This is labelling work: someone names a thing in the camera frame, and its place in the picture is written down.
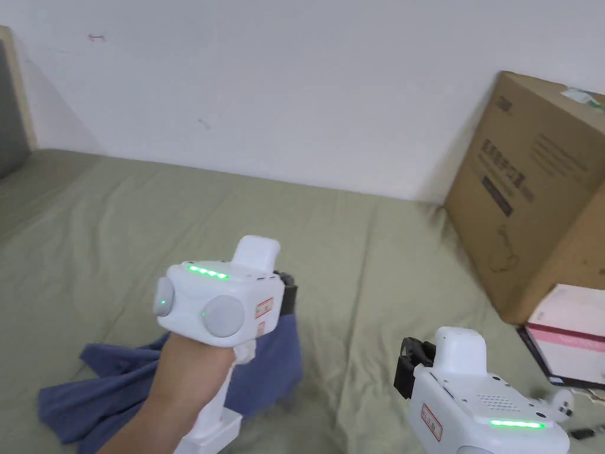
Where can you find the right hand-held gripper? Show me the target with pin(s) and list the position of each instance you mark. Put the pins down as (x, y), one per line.
(472, 416)

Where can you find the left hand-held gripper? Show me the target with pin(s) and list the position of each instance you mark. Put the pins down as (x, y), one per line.
(222, 293)

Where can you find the dark blue shirt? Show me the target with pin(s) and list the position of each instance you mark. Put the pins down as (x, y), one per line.
(267, 369)

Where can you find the person's left forearm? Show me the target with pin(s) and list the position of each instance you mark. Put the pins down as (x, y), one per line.
(142, 421)

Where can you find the person's left hand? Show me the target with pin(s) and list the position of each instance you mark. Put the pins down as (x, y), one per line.
(194, 359)

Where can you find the black flat box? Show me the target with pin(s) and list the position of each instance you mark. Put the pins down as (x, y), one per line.
(536, 352)

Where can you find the white hand controller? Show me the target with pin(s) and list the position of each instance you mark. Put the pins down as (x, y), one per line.
(563, 404)

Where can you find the small black device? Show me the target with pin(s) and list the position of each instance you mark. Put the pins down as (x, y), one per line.
(583, 432)

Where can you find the bed with pale green sheet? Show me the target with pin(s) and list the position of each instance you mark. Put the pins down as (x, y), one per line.
(142, 213)

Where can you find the white and pink box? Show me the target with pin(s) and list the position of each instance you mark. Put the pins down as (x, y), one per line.
(567, 321)

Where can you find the large brown cardboard carton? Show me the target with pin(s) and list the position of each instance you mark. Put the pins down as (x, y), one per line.
(534, 189)

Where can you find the grey padded headboard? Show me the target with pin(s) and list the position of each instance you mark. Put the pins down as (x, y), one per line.
(9, 109)

